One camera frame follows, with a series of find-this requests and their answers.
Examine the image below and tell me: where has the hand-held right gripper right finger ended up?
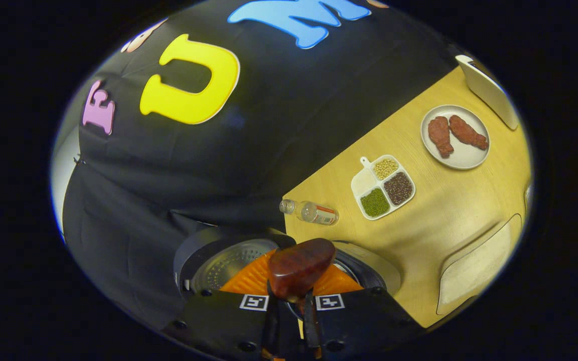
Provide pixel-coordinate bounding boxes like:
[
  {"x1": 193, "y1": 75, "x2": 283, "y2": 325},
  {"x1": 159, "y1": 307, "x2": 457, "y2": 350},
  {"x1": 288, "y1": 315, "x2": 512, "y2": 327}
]
[{"x1": 302, "y1": 263, "x2": 426, "y2": 361}]

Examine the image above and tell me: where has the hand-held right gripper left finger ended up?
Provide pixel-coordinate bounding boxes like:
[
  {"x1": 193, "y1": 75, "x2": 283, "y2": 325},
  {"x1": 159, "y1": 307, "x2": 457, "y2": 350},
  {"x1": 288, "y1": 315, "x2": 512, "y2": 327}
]
[{"x1": 161, "y1": 249, "x2": 279, "y2": 361}]

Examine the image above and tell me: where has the dark wooden spoon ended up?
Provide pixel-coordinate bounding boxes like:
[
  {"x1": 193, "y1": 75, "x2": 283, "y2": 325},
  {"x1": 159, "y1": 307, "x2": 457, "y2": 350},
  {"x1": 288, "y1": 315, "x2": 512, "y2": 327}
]
[{"x1": 267, "y1": 238, "x2": 336, "y2": 301}]

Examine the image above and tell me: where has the dark grey rice cooker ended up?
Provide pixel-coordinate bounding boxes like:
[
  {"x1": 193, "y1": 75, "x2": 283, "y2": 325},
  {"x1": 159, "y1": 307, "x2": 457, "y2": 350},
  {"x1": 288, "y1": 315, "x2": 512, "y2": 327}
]
[{"x1": 174, "y1": 226, "x2": 402, "y2": 321}]

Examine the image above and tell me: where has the rectangular tray of rice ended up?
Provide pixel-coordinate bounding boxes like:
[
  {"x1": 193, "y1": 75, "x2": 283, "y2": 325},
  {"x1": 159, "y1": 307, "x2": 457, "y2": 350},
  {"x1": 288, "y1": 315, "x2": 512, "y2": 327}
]
[{"x1": 436, "y1": 214, "x2": 523, "y2": 315}]

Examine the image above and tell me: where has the small clear bottle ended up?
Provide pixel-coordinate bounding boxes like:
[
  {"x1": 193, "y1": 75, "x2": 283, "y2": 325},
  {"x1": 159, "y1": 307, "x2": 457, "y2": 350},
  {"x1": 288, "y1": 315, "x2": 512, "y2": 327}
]
[{"x1": 279, "y1": 199, "x2": 340, "y2": 226}]

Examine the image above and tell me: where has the green beans pile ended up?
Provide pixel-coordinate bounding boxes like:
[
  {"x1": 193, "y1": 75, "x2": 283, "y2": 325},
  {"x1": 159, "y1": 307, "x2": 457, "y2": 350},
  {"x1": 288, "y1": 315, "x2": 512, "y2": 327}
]
[{"x1": 360, "y1": 188, "x2": 390, "y2": 218}]

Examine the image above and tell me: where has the white divided dish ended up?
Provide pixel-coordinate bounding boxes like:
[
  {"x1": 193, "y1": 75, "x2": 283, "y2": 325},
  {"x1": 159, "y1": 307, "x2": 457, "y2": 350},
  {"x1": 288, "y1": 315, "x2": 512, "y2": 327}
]
[{"x1": 351, "y1": 156, "x2": 416, "y2": 221}]

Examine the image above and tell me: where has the dark red beans pile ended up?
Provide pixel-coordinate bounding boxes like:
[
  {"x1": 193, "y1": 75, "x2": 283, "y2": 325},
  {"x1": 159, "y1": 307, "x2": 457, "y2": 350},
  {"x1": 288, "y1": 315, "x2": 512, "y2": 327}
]
[{"x1": 384, "y1": 172, "x2": 414, "y2": 205}]

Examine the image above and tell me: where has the yellow beans pile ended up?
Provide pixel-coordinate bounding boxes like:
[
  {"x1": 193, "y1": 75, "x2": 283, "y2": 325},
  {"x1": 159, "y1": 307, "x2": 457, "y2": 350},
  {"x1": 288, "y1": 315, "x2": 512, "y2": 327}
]
[{"x1": 373, "y1": 158, "x2": 399, "y2": 181}]

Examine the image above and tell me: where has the white round plate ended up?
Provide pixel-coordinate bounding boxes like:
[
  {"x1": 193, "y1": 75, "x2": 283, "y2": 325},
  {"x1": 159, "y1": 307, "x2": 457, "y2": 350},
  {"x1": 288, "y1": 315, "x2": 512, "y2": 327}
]
[{"x1": 420, "y1": 104, "x2": 491, "y2": 170}]

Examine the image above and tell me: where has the red meat piece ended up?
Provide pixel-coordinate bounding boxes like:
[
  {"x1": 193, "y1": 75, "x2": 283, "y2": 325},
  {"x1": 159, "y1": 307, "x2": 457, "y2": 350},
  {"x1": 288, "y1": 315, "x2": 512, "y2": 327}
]
[
  {"x1": 449, "y1": 115, "x2": 489, "y2": 150},
  {"x1": 428, "y1": 116, "x2": 454, "y2": 159}
]

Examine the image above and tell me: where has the white toaster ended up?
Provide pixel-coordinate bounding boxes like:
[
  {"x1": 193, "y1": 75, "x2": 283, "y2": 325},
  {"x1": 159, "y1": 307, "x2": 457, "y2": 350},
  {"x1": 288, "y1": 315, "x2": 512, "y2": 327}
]
[{"x1": 456, "y1": 54, "x2": 519, "y2": 131}]

